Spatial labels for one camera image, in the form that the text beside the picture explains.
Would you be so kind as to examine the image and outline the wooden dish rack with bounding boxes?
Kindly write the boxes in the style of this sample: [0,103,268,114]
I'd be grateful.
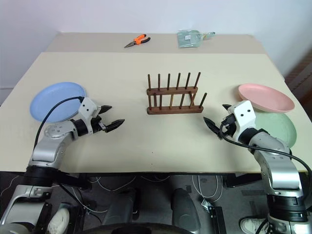
[146,72,208,116]

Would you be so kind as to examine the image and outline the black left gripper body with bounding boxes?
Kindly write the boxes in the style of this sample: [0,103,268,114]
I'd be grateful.
[91,106,108,135]

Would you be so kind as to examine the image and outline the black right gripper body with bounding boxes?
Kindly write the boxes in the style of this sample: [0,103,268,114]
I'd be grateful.
[217,114,239,141]

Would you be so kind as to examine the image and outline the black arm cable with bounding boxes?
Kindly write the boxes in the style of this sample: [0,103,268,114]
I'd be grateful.
[219,123,312,172]
[35,97,83,147]

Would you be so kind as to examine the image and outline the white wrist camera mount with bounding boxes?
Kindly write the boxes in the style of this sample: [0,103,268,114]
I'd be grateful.
[228,100,257,142]
[78,97,102,134]

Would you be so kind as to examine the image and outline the blue plate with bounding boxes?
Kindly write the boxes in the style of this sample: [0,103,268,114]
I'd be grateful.
[29,81,87,123]

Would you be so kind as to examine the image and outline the white floor cable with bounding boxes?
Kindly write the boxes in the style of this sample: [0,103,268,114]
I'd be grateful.
[192,174,224,203]
[89,175,137,194]

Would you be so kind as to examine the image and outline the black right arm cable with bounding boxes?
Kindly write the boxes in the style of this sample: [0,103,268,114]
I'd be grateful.
[219,123,312,172]

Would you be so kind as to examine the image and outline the dark rounded shape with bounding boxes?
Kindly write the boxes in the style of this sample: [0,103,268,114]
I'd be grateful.
[101,187,137,228]
[171,188,205,230]

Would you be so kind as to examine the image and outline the white shoe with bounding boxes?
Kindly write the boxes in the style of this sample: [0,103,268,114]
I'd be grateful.
[47,208,71,234]
[239,217,269,234]

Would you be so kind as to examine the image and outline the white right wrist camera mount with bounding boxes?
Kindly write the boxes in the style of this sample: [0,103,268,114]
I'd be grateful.
[228,100,257,142]

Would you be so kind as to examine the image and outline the orange-handled pliers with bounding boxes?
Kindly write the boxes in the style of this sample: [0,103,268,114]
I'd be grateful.
[123,34,151,49]

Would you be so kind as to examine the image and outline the green packet in clear bag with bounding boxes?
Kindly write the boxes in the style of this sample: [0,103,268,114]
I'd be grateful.
[176,29,204,49]

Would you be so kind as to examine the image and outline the green plate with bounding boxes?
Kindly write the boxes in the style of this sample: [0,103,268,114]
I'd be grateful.
[253,111,298,148]

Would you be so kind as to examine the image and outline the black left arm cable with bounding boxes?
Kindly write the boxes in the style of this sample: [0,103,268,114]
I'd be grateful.
[35,97,83,147]

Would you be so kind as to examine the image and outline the pink plate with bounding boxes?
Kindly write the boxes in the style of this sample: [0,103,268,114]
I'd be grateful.
[238,83,296,114]

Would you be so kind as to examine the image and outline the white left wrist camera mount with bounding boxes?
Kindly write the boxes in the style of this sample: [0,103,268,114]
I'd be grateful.
[78,97,102,134]

